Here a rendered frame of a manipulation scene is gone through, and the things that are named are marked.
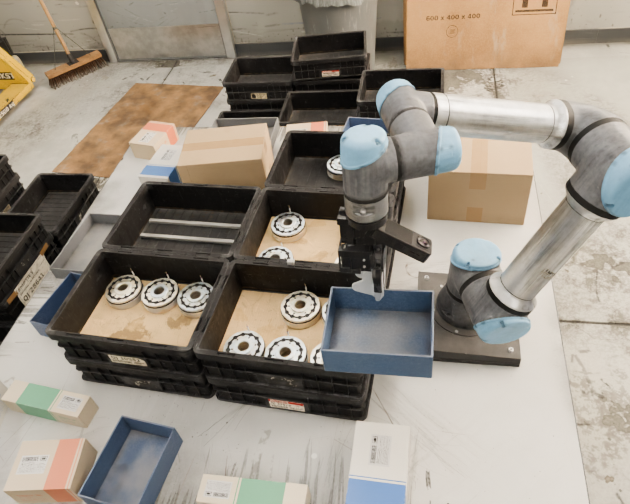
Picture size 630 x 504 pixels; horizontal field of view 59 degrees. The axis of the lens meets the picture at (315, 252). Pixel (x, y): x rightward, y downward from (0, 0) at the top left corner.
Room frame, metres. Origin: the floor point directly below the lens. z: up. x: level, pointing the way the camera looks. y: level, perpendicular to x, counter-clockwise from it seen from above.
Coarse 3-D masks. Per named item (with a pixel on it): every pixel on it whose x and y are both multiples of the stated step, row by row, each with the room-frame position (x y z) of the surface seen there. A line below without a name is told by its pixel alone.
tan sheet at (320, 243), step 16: (320, 224) 1.24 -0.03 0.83; (336, 224) 1.23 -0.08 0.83; (272, 240) 1.21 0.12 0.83; (304, 240) 1.19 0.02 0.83; (320, 240) 1.17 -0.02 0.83; (336, 240) 1.16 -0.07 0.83; (256, 256) 1.15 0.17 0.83; (304, 256) 1.12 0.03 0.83; (320, 256) 1.11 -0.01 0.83; (336, 256) 1.10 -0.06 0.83
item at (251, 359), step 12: (240, 264) 1.04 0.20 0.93; (252, 264) 1.02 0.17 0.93; (264, 264) 1.02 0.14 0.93; (276, 264) 1.01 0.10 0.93; (228, 276) 1.00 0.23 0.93; (216, 300) 0.92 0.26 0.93; (204, 324) 0.85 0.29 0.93; (204, 336) 0.82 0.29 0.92; (216, 360) 0.76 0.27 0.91; (228, 360) 0.75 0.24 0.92; (240, 360) 0.74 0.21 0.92; (252, 360) 0.73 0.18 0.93; (264, 360) 0.72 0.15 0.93; (276, 360) 0.72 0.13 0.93; (288, 360) 0.71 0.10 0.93; (300, 372) 0.69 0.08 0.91; (312, 372) 0.68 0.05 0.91; (324, 372) 0.67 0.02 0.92; (336, 372) 0.66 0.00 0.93; (348, 372) 0.65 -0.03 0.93
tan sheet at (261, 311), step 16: (240, 304) 0.98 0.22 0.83; (256, 304) 0.97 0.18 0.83; (272, 304) 0.96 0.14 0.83; (240, 320) 0.93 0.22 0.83; (256, 320) 0.92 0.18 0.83; (272, 320) 0.91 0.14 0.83; (320, 320) 0.88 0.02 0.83; (224, 336) 0.88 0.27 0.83; (272, 336) 0.86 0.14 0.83; (304, 336) 0.84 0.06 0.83; (320, 336) 0.83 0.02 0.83
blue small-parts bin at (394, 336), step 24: (336, 288) 0.72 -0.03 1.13; (336, 312) 0.71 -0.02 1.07; (360, 312) 0.70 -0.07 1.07; (384, 312) 0.69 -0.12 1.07; (408, 312) 0.68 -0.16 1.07; (432, 312) 0.62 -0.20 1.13; (336, 336) 0.65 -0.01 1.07; (360, 336) 0.64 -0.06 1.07; (384, 336) 0.63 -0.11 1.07; (408, 336) 0.63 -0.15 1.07; (432, 336) 0.57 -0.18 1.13; (336, 360) 0.58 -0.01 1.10; (360, 360) 0.56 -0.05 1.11; (384, 360) 0.55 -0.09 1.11; (408, 360) 0.54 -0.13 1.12; (432, 360) 0.53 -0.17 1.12
